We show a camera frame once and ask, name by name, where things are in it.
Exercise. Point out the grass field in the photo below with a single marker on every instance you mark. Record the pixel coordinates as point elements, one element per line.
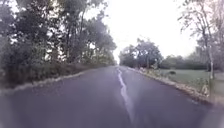
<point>190,76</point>

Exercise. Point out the grey asphalt road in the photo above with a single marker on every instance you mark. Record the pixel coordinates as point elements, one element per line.
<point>93,103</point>

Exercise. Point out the leaf-strewn road verge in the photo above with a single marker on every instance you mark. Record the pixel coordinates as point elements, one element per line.
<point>43,81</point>
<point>186,89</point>

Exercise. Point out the row of trees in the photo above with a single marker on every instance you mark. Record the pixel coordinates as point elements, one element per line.
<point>143,55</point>
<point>50,40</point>

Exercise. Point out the pale-trunked tree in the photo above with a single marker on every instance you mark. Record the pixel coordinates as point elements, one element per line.
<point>209,50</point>

